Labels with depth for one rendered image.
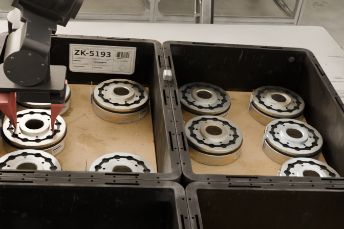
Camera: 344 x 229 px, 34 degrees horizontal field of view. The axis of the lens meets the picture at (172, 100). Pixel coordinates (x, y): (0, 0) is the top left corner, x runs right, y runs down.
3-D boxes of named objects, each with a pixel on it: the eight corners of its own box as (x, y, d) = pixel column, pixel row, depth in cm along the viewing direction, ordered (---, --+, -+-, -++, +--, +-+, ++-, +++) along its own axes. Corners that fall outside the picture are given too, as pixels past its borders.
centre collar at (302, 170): (292, 167, 91) (293, 164, 91) (322, 168, 91) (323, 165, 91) (300, 188, 87) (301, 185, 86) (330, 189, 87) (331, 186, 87)
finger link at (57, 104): (64, 140, 90) (64, 93, 84) (19, 139, 89) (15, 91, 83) (67, 113, 95) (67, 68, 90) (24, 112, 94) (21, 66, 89)
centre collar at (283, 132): (275, 128, 100) (276, 124, 99) (301, 127, 101) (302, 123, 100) (286, 145, 96) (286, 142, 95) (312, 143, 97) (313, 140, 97)
